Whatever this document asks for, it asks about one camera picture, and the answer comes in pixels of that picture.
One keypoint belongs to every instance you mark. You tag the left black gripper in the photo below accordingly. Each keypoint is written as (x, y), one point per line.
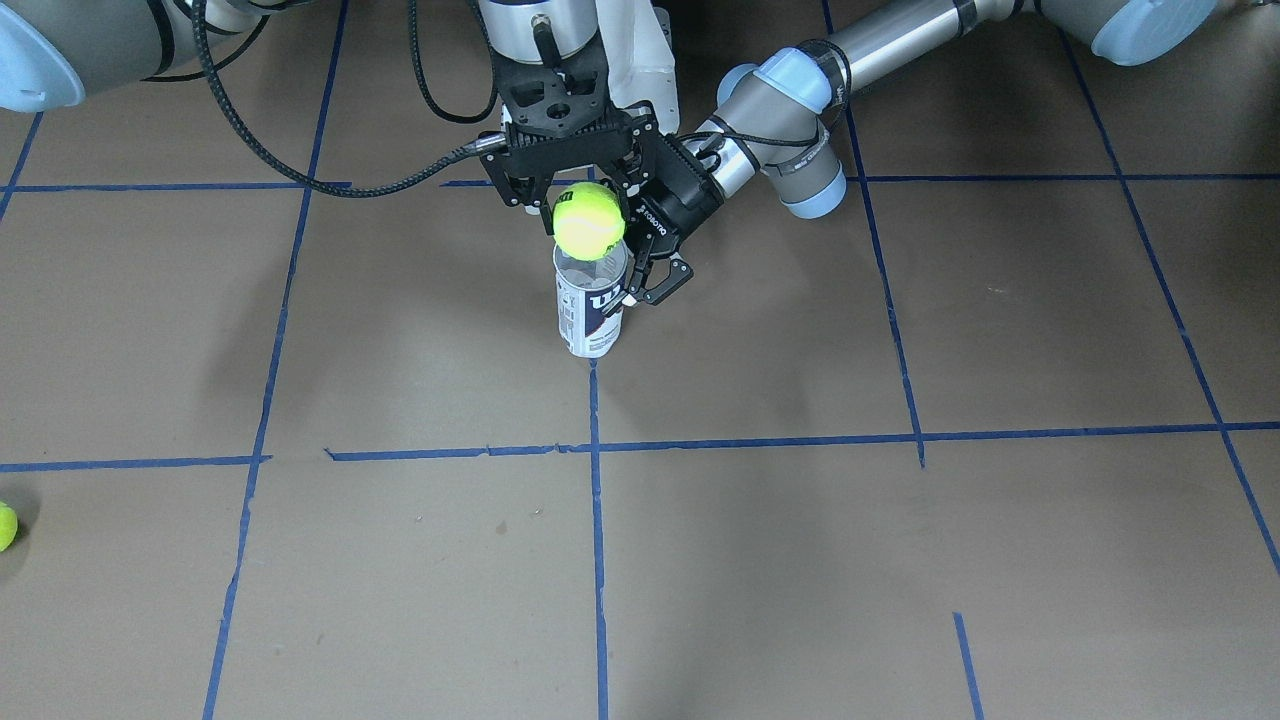
(682, 196)

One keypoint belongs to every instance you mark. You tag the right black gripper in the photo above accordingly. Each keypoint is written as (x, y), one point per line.
(518, 190)

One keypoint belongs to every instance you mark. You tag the clear tennis ball tube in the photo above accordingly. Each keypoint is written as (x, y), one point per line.
(588, 300)

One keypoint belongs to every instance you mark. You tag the yellow tennis ball with logo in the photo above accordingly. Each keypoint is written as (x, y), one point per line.
(9, 526)

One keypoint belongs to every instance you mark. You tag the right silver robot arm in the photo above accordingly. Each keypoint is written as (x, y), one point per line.
(59, 54)

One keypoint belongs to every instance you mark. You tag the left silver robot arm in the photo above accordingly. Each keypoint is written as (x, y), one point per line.
(769, 117)

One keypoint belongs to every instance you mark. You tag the white camera pole with base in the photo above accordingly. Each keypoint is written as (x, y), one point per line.
(640, 59)

